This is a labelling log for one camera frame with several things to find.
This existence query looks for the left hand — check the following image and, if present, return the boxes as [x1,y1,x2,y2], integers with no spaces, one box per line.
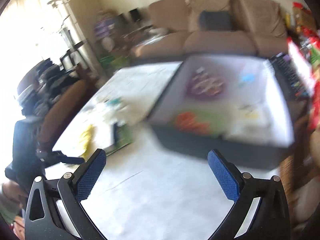
[2,180,28,204]

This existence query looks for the yellow sachet packets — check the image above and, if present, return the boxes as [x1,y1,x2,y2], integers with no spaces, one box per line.
[80,125,95,160]

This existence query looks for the brown chair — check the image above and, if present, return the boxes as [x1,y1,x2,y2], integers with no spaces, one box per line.
[37,80,97,151]

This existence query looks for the white glove box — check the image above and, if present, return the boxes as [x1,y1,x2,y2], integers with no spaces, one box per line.
[52,100,135,156]

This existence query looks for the white table cloth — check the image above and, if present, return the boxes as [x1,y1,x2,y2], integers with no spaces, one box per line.
[55,62,232,239]

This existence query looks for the black storage box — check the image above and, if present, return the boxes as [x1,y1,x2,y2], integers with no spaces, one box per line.
[146,55,309,170]

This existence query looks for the white curtain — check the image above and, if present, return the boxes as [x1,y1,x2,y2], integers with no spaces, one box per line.
[1,0,81,104]

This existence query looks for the brown sofa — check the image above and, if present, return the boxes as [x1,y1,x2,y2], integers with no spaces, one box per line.
[130,0,288,60]

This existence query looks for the dark grey cushion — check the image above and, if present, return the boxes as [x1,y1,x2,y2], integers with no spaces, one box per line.
[199,11,234,31]

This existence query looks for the purple white ring holder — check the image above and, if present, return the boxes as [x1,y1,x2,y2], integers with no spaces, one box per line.
[186,71,226,100]

